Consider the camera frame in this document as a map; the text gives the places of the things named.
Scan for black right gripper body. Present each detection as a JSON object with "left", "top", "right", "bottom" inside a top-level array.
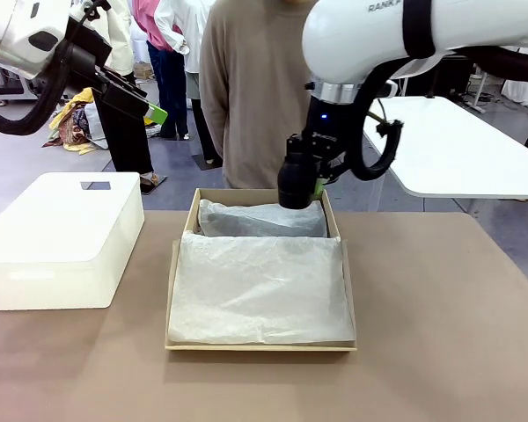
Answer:
[{"left": 301, "top": 96, "right": 363, "bottom": 183}]

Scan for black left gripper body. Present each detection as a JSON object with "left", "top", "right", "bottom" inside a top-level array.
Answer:
[{"left": 55, "top": 17, "right": 114, "bottom": 92}]

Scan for white tissue paper sheet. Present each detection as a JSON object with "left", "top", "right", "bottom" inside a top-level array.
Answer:
[
  {"left": 197, "top": 197, "right": 328, "bottom": 240},
  {"left": 167, "top": 229, "right": 357, "bottom": 346}
]

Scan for small brown cardboard box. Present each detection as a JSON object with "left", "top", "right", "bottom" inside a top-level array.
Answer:
[{"left": 133, "top": 61, "right": 156, "bottom": 83}]

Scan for cardboard shoe box base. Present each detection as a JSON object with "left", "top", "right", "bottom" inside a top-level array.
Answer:
[{"left": 183, "top": 187, "right": 349, "bottom": 243}]

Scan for white plastic storage box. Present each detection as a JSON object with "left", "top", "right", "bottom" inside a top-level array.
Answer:
[{"left": 0, "top": 171, "right": 146, "bottom": 312}]

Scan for bystander in black trousers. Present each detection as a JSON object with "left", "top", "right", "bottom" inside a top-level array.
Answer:
[{"left": 87, "top": 0, "right": 169, "bottom": 195}]

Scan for figure in pink top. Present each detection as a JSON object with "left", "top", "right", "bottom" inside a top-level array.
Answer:
[{"left": 130, "top": 0, "right": 191, "bottom": 142}]

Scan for pile of colourful clothes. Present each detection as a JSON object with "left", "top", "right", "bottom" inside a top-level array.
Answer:
[{"left": 41, "top": 86, "right": 112, "bottom": 156}]

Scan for figure in white shirt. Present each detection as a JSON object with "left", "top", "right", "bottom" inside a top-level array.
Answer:
[{"left": 153, "top": 0, "right": 225, "bottom": 171}]

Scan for white equipment cart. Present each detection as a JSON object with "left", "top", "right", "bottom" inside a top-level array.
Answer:
[{"left": 0, "top": 64, "right": 44, "bottom": 106}]

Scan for person in beige sweater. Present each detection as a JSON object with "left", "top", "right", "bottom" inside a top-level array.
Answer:
[{"left": 199, "top": 0, "right": 320, "bottom": 191}]

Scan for white side table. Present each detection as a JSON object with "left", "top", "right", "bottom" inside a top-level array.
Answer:
[{"left": 363, "top": 95, "right": 528, "bottom": 200}]

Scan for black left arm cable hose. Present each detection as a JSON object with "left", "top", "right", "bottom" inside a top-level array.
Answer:
[{"left": 0, "top": 0, "right": 111, "bottom": 137}]

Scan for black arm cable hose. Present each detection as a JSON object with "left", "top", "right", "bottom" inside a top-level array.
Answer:
[
  {"left": 346, "top": 45, "right": 528, "bottom": 182},
  {"left": 0, "top": 0, "right": 111, "bottom": 137}
]

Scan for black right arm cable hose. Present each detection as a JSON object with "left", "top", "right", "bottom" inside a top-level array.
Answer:
[{"left": 346, "top": 45, "right": 528, "bottom": 182}]

